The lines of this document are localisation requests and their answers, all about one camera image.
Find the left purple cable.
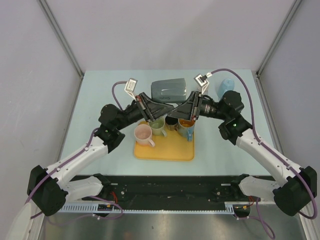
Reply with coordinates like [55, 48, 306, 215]
[24, 80, 127, 221]

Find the light blue mug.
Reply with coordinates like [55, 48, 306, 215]
[217, 78, 235, 99]

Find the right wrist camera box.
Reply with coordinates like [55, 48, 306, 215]
[194, 72, 212, 95]

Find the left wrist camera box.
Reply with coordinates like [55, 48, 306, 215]
[124, 78, 138, 100]

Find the yellow tray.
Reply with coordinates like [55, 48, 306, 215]
[133, 126, 195, 162]

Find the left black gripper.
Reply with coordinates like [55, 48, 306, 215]
[115, 92, 174, 131]

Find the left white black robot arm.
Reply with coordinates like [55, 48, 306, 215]
[6, 92, 174, 240]

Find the purple cable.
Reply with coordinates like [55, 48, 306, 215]
[24, 80, 127, 221]
[207, 68, 316, 220]

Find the blue butterfly mug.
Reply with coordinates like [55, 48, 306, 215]
[177, 119, 196, 142]

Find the dark grey mug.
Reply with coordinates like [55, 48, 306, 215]
[150, 78, 187, 104]

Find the pink mug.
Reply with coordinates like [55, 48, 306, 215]
[134, 124, 155, 147]

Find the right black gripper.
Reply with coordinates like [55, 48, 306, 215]
[168, 91, 229, 122]

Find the light green mug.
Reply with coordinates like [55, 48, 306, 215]
[148, 117, 167, 137]

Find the left aluminium frame post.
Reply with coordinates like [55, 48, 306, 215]
[37, 0, 85, 79]

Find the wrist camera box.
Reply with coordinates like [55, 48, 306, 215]
[124, 78, 138, 100]
[194, 72, 212, 95]

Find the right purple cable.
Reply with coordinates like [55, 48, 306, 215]
[207, 68, 316, 220]

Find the brown dark mug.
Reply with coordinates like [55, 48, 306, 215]
[165, 116, 179, 131]

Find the white cable duct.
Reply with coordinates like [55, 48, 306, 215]
[67, 201, 258, 215]

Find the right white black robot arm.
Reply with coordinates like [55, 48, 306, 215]
[169, 90, 318, 220]

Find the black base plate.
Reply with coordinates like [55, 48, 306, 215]
[66, 176, 256, 217]

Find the right aluminium frame post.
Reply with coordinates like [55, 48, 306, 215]
[255, 0, 304, 78]

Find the aluminium frame post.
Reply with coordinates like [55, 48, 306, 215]
[255, 0, 304, 78]
[37, 0, 85, 79]

